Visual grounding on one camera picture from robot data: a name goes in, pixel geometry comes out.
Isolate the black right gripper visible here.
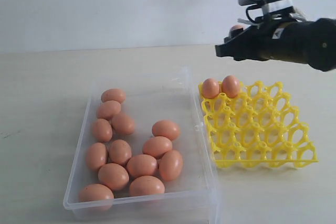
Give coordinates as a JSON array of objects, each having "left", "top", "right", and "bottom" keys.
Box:
[{"left": 215, "top": 20, "right": 320, "bottom": 62}]

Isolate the brown egg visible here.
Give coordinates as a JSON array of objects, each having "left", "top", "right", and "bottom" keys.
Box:
[
  {"left": 230, "top": 24, "right": 244, "bottom": 31},
  {"left": 78, "top": 184, "right": 114, "bottom": 202},
  {"left": 85, "top": 143, "right": 108, "bottom": 171},
  {"left": 142, "top": 136, "right": 173, "bottom": 159},
  {"left": 129, "top": 176, "right": 165, "bottom": 197},
  {"left": 222, "top": 75, "right": 240, "bottom": 98},
  {"left": 91, "top": 119, "right": 113, "bottom": 143},
  {"left": 111, "top": 112, "right": 135, "bottom": 135},
  {"left": 159, "top": 150, "right": 183, "bottom": 181},
  {"left": 101, "top": 88, "right": 126, "bottom": 104},
  {"left": 126, "top": 154, "right": 158, "bottom": 178},
  {"left": 152, "top": 120, "right": 181, "bottom": 141},
  {"left": 96, "top": 100, "right": 121, "bottom": 120},
  {"left": 98, "top": 163, "right": 129, "bottom": 191},
  {"left": 202, "top": 78, "right": 220, "bottom": 99},
  {"left": 108, "top": 140, "right": 132, "bottom": 166}
]

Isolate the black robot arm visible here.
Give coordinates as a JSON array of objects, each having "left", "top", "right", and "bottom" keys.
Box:
[{"left": 215, "top": 0, "right": 335, "bottom": 72}]

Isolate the clear plastic container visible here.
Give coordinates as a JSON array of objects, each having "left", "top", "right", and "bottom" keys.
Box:
[{"left": 63, "top": 68, "right": 222, "bottom": 223}]

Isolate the yellow plastic egg tray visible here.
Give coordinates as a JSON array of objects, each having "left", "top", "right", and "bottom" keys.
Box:
[{"left": 200, "top": 81, "right": 318, "bottom": 168}]

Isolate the black cable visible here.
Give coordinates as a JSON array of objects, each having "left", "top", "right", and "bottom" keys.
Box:
[{"left": 237, "top": 3, "right": 307, "bottom": 25}]

